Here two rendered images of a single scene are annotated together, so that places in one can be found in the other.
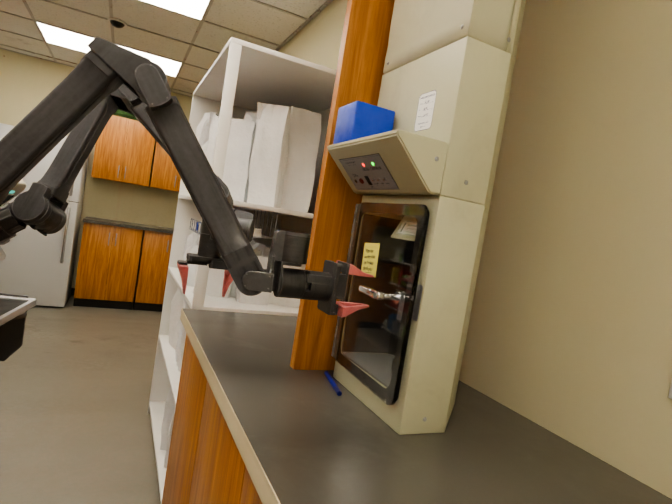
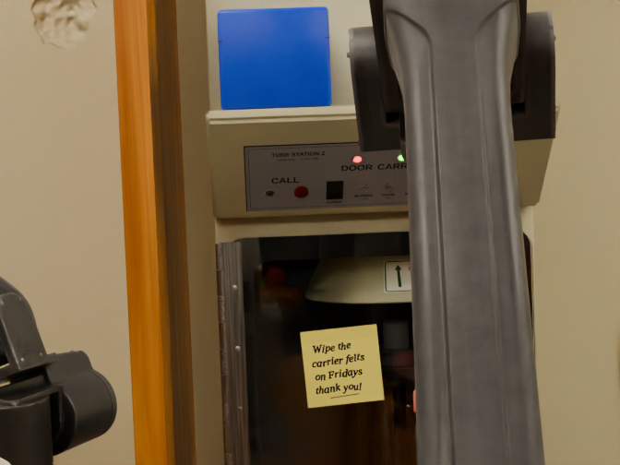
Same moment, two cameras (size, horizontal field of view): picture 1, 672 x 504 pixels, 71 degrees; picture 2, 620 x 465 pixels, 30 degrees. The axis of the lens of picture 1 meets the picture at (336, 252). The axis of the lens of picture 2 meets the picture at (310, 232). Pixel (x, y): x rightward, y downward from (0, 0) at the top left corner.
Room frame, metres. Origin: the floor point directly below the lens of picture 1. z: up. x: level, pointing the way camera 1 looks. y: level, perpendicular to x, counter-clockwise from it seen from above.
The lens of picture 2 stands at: (0.66, 0.98, 1.45)
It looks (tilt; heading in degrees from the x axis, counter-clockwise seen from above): 3 degrees down; 292
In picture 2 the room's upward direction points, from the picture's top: 2 degrees counter-clockwise
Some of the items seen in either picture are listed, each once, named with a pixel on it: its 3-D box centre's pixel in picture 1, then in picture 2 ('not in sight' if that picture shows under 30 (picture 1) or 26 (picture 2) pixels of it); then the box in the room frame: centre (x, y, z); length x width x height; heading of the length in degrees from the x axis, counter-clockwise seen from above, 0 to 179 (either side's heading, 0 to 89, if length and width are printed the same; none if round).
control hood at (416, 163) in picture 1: (377, 167); (379, 160); (1.01, -0.06, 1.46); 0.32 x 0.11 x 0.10; 25
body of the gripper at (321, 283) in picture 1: (318, 285); not in sight; (0.92, 0.02, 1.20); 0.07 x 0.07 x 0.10; 25
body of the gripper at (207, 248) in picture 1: (210, 249); not in sight; (1.17, 0.31, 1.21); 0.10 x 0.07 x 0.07; 115
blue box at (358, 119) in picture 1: (363, 128); (273, 63); (1.10, -0.02, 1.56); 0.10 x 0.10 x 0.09; 25
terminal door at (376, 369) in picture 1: (374, 292); (384, 432); (1.03, -0.10, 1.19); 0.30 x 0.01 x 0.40; 23
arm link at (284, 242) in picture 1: (275, 260); not in sight; (0.89, 0.11, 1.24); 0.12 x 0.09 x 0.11; 105
